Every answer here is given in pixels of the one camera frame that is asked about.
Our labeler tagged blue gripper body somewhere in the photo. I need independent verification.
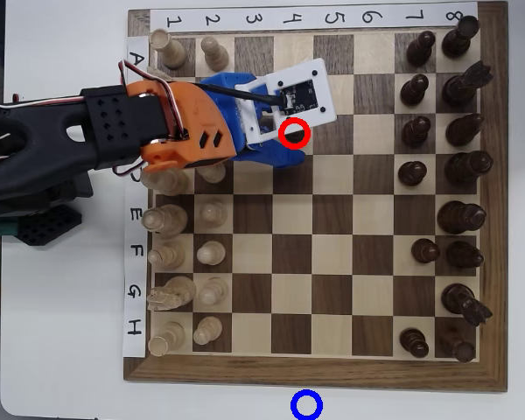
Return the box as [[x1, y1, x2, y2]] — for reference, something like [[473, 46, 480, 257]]
[[199, 71, 269, 162]]

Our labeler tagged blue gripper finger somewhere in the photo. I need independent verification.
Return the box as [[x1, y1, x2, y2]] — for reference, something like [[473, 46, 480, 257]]
[[239, 138, 308, 172]]

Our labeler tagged dark wooden pawn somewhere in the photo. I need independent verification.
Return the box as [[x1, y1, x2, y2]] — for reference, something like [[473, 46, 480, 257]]
[[399, 327, 431, 359], [397, 160, 429, 187], [400, 73, 431, 108], [405, 29, 438, 68], [283, 124, 306, 145], [410, 238, 442, 264], [401, 115, 432, 149]]

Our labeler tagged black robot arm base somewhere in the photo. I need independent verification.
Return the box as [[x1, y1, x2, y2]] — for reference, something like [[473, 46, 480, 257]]
[[0, 174, 94, 247]]

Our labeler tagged light wooden pawn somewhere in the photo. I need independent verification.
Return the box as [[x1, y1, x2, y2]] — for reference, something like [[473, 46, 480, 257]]
[[192, 315, 223, 346], [196, 164, 227, 184], [199, 35, 230, 71], [195, 240, 227, 266], [199, 200, 228, 228], [199, 277, 230, 306]]

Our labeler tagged light wooden rook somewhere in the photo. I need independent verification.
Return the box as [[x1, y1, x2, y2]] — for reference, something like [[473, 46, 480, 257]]
[[149, 28, 188, 69], [147, 321, 187, 358]]

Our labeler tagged light wooden queen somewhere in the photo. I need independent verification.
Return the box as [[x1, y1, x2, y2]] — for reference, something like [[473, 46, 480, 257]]
[[139, 168, 189, 196]]

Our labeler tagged white paper number strip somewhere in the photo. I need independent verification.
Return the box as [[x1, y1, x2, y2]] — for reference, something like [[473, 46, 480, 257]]
[[150, 2, 480, 32]]

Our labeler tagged wooden chess board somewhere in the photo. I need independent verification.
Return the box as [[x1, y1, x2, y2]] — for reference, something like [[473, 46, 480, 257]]
[[122, 1, 508, 393]]

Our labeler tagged light wooden king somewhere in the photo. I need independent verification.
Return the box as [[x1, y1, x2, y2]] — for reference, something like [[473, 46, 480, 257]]
[[140, 204, 188, 240]]

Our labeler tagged light wooden bishop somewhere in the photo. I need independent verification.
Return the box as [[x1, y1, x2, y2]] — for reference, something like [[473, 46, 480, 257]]
[[147, 239, 187, 270]]

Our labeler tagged light wooden knight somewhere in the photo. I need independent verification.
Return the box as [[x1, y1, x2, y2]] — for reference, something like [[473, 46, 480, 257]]
[[146, 276, 198, 312]]

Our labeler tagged white paper letter strip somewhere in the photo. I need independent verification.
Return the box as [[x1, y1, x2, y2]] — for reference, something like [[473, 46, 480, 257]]
[[121, 34, 151, 359]]

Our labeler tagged dark wooden bishop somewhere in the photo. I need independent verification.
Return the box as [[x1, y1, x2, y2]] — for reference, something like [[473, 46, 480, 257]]
[[444, 240, 486, 270], [444, 112, 486, 148]]

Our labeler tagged dark wooden queen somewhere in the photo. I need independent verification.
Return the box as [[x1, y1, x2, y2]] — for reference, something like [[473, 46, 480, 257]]
[[444, 150, 494, 186]]

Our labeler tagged dark wooden king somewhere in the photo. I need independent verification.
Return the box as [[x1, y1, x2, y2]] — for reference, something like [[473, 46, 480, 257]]
[[436, 199, 487, 236]]

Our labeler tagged dark wooden knight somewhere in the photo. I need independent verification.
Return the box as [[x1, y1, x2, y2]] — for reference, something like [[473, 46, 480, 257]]
[[441, 59, 494, 106], [440, 283, 494, 328]]

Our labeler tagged dark wooden rook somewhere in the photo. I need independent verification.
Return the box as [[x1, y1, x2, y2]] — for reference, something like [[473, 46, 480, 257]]
[[440, 14, 481, 59], [437, 326, 477, 364]]

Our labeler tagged black camera cable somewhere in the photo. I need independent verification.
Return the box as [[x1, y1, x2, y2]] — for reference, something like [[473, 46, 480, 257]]
[[194, 81, 295, 110]]

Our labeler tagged white camera mount with board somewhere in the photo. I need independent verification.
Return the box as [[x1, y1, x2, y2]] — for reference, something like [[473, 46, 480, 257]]
[[234, 57, 339, 144]]

